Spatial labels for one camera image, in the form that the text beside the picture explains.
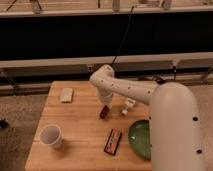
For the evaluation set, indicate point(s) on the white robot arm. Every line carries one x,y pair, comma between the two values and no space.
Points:
175,131

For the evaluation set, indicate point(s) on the white plastic bottle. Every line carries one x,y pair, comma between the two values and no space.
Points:
129,103

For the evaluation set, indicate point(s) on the white sponge block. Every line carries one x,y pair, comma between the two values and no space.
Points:
66,95

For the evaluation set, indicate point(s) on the green bowl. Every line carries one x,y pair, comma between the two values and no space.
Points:
139,138

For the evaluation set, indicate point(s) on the white paper cup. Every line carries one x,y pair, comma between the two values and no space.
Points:
51,136

